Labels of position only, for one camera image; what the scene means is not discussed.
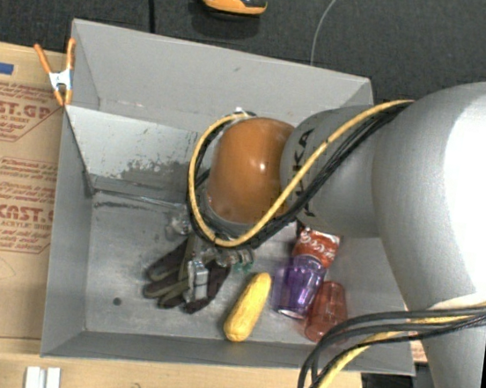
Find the clear red plastic cup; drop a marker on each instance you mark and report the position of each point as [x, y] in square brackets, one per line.
[327, 311]

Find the dark maroon glove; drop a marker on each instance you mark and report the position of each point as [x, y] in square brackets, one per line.
[170, 276]

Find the grey metal bin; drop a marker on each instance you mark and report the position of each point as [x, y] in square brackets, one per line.
[127, 262]

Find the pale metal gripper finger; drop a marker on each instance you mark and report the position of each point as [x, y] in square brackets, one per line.
[178, 227]
[198, 281]

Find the crushed red soda can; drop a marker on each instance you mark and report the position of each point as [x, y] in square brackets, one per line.
[317, 245]

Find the brown cardboard board, red print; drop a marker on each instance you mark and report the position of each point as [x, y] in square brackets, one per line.
[2, 268]

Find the clear purple plastic cup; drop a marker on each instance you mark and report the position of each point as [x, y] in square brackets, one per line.
[297, 286]

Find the yellow toy corn cob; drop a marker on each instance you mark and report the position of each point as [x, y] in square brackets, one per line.
[249, 307]

